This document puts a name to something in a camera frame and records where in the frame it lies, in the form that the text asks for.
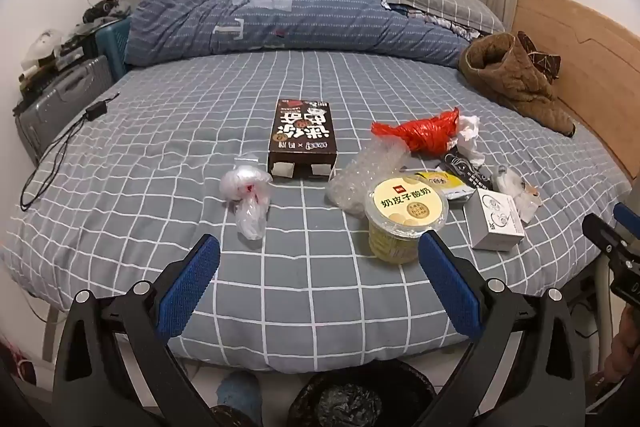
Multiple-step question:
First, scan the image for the person's right hand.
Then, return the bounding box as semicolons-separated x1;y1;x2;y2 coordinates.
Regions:
611;307;640;380

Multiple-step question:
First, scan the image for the black sachet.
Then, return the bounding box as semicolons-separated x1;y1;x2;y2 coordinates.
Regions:
440;151;488;188

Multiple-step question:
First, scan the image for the clear bubble wrap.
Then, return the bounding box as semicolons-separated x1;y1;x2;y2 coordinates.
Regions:
326;139;412;219

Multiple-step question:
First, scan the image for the large clear plastic bag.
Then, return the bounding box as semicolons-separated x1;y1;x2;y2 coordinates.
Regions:
492;166;526;198

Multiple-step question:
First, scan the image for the dark brown patterned cloth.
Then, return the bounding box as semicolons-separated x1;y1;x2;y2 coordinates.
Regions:
516;31;562;84

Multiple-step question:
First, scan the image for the white plastic object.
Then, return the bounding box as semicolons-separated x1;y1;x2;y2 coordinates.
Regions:
21;29;63;68

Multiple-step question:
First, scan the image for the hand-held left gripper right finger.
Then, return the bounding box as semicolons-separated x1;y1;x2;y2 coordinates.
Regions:
419;229;591;427

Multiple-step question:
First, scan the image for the white tissue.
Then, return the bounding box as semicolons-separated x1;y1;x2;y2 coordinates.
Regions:
456;114;482;158

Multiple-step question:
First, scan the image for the blue slipper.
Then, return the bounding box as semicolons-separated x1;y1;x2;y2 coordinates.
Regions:
216;371;264;427

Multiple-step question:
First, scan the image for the grey suitcase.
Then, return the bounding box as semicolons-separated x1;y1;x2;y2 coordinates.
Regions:
15;55;115;165

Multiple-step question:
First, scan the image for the bed with grey checked sheet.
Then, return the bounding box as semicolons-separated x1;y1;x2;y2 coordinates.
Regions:
0;49;633;358

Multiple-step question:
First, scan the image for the small knotted clear bag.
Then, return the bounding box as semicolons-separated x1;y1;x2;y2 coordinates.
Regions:
221;154;273;241

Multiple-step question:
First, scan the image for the brown fleece jacket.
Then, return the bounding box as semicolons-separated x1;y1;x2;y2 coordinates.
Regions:
459;32;577;138

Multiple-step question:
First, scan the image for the teal plastic stool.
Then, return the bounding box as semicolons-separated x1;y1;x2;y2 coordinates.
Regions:
96;18;132;80

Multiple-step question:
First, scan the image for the dark clutter pile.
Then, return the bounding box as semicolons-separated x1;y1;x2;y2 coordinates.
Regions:
60;0;132;58

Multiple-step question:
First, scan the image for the wooden headboard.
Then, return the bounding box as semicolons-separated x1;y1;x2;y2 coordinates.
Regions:
510;0;640;180

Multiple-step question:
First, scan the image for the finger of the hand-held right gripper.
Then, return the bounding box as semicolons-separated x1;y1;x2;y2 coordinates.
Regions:
614;202;640;233
582;213;640;268

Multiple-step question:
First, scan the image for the small white box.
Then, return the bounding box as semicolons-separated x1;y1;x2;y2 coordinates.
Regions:
462;188;527;252

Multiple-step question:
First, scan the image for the brown carton box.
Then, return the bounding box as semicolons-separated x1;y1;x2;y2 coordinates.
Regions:
267;98;337;180

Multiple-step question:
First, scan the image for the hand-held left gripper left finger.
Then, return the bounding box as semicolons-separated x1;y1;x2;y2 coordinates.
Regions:
52;234;222;427

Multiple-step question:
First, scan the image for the black cable with adapter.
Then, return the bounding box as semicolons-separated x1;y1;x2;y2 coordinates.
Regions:
20;92;121;210

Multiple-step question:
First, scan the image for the red plastic bag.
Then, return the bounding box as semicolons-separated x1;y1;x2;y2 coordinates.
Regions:
371;107;461;156

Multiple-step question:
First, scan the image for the yellow yogurt cup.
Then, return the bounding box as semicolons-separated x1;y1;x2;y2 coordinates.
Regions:
364;176;449;265

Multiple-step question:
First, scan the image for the yellow and white packet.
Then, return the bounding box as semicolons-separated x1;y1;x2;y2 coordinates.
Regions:
410;171;477;202

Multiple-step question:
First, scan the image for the blue striped duvet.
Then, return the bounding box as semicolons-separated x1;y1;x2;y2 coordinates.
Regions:
124;0;473;68

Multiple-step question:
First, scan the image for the black trash bin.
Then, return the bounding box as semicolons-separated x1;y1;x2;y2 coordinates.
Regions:
287;359;437;427

